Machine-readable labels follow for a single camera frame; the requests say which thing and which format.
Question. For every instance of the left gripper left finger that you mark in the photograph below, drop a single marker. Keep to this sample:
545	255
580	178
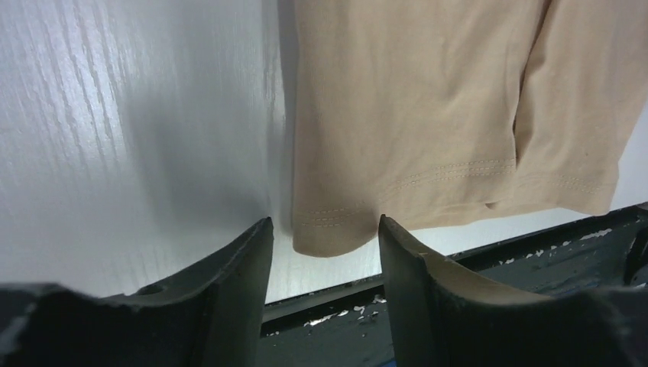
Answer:
208	314

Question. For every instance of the beige t shirt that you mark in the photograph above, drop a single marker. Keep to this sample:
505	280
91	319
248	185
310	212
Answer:
442	113

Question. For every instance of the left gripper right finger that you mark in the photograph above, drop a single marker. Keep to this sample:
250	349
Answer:
443	314

